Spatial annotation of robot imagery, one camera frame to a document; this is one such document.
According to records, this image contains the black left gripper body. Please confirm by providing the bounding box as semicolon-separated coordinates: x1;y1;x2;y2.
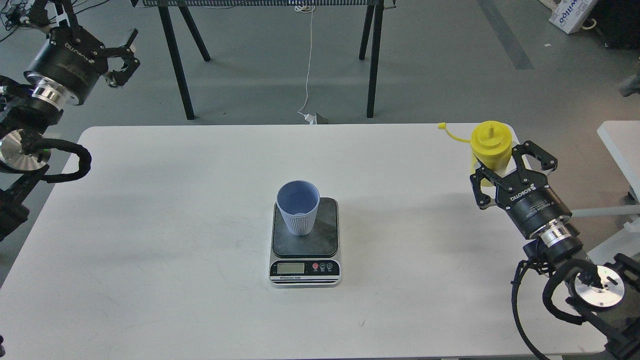
23;27;108;106

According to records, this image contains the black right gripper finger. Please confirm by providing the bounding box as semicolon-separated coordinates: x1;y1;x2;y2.
469;155;506;210
510;141;559;188

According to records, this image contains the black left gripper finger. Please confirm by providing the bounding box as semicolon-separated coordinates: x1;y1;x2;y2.
27;0;81;41
97;28;141;89

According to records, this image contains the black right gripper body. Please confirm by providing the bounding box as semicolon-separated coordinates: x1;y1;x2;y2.
494;170;573;240

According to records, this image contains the yellow squeeze bottle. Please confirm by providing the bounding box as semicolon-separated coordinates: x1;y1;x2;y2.
438;120;514;177

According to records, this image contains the blue plastic cup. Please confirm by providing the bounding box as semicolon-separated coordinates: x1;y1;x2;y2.
276;180;321;236

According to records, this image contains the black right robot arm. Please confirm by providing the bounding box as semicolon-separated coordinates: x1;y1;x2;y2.
470;141;640;360

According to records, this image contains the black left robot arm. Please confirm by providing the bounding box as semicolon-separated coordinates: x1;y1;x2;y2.
0;0;140;239

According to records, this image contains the black digital kitchen scale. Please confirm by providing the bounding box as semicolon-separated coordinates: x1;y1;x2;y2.
267;197;343;288

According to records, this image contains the white side table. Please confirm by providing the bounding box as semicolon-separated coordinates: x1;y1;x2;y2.
565;120;640;266

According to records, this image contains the white cardboard box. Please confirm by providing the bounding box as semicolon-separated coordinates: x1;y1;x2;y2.
548;0;599;34

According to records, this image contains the black trestle table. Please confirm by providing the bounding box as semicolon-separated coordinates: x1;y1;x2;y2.
131;0;397;121

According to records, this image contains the white power cable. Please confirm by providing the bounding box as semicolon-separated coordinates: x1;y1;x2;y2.
294;0;318;125

